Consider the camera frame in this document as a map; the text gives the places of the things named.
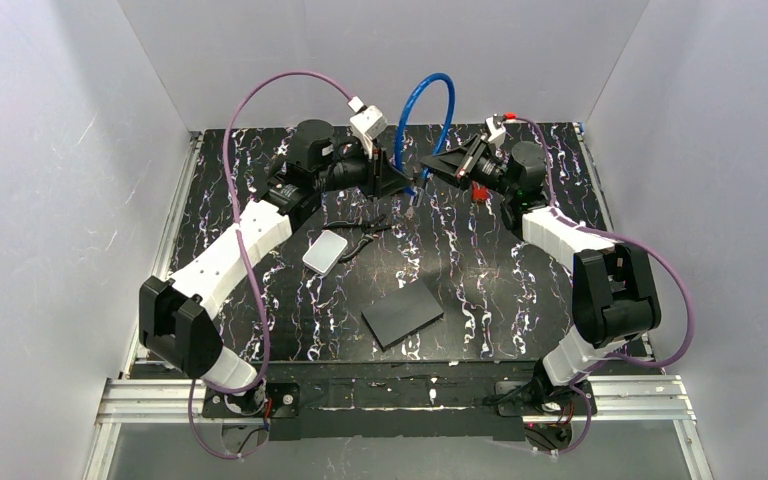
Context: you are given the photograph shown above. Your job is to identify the blue cable lock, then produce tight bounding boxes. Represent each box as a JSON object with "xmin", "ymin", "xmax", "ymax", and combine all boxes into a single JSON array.
[{"xmin": 393, "ymin": 72, "xmax": 458, "ymax": 199}]

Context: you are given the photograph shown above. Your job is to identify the red cable lock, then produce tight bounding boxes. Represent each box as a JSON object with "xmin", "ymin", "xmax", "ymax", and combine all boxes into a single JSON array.
[{"xmin": 471, "ymin": 182, "xmax": 490, "ymax": 204}]

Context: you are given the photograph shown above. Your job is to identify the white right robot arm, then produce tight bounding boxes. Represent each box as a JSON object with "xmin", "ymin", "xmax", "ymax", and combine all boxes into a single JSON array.
[{"xmin": 421, "ymin": 136, "xmax": 661, "ymax": 397}]

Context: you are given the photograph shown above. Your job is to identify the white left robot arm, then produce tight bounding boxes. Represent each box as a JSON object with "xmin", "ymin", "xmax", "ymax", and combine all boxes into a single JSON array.
[{"xmin": 138, "ymin": 116, "xmax": 412, "ymax": 396}]

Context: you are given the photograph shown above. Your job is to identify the black grey pliers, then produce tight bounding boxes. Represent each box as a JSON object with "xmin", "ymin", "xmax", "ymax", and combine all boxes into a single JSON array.
[{"xmin": 322, "ymin": 214, "xmax": 392, "ymax": 264}]

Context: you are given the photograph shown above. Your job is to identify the white rectangular box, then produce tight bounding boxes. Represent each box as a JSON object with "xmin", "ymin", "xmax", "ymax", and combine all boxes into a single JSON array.
[{"xmin": 302, "ymin": 230, "xmax": 348, "ymax": 276}]

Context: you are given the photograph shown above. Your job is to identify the black flat box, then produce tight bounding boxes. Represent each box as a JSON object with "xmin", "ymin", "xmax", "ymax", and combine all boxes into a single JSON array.
[{"xmin": 361, "ymin": 280, "xmax": 444, "ymax": 350}]

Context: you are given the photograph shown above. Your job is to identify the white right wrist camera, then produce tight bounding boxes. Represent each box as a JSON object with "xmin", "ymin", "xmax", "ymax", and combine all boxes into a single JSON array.
[{"xmin": 483, "ymin": 112, "xmax": 517, "ymax": 148}]

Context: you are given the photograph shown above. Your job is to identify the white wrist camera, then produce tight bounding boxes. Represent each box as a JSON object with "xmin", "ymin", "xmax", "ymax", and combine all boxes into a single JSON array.
[
  {"xmin": 483, "ymin": 112, "xmax": 517, "ymax": 148},
  {"xmin": 347, "ymin": 96, "xmax": 388, "ymax": 159}
]

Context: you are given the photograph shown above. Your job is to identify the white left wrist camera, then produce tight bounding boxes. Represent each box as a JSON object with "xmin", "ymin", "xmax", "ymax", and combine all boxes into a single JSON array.
[{"xmin": 347, "ymin": 96, "xmax": 388, "ymax": 159}]

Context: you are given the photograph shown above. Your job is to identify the aluminium frame rail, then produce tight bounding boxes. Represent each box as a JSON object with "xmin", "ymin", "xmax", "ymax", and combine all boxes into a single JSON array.
[{"xmin": 84, "ymin": 373, "xmax": 712, "ymax": 479}]

